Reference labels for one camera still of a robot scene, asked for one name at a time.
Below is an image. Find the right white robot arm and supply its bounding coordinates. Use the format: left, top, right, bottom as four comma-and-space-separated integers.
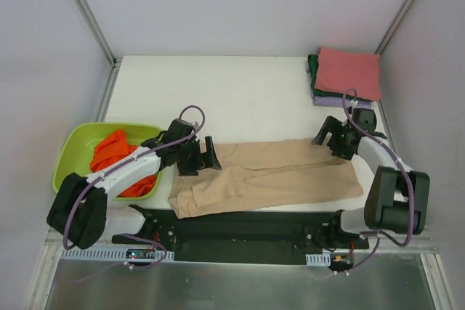
312, 107, 430, 248

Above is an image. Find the green plastic basin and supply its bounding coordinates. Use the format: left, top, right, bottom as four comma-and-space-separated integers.
52, 123, 161, 191

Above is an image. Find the folded red t shirt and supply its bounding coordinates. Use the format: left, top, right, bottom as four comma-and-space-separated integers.
315, 46, 381, 102

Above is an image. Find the left aluminium frame post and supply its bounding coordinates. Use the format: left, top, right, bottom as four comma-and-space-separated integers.
55, 0, 121, 68

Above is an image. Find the right white cable duct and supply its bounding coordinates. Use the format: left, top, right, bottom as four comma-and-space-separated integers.
305, 253, 331, 267

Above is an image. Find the beige t shirt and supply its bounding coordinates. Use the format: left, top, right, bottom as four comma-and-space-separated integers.
168, 139, 363, 219

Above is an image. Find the right aluminium frame post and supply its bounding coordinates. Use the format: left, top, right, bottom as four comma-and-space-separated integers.
374, 0, 416, 56

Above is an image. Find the left white cable duct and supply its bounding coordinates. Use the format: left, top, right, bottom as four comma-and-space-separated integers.
61, 247, 174, 264

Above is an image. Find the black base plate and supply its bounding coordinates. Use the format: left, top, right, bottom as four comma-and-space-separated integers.
133, 205, 369, 265

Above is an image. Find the orange t shirt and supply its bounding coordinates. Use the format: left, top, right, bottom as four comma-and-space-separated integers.
89, 129, 157, 198

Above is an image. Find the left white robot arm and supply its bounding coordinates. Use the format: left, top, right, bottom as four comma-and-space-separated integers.
46, 118, 222, 250

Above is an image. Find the folded dark green t shirt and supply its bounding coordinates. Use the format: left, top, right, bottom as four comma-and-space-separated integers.
307, 54, 368, 101

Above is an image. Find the white cable duct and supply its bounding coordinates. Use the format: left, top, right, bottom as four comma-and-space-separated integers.
305, 253, 331, 267
61, 247, 174, 264

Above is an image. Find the aluminium frame post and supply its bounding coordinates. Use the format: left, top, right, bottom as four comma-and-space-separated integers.
374, 0, 416, 56
55, 0, 121, 68

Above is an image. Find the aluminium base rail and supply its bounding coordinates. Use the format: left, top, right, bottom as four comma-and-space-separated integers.
44, 227, 439, 254

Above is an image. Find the folded lavender t shirt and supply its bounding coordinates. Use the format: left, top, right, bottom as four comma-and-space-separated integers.
310, 88, 372, 108

